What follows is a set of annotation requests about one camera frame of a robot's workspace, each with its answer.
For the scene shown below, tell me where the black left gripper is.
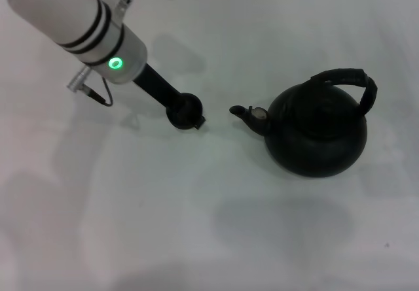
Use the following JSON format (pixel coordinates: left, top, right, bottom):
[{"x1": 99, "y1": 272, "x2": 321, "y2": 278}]
[{"x1": 132, "y1": 62, "x2": 209, "y2": 131}]

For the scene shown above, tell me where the dark brown teacup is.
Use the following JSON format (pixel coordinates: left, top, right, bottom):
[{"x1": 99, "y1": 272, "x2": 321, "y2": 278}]
[{"x1": 166, "y1": 92, "x2": 204, "y2": 131}]

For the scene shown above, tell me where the black round teapot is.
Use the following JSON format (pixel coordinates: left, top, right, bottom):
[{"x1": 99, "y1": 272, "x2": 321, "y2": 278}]
[{"x1": 228, "y1": 68, "x2": 380, "y2": 179}]

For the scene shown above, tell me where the black cable with metal plug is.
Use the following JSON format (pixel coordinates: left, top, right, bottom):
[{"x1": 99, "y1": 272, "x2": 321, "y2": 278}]
[{"x1": 67, "y1": 69, "x2": 114, "y2": 107}]

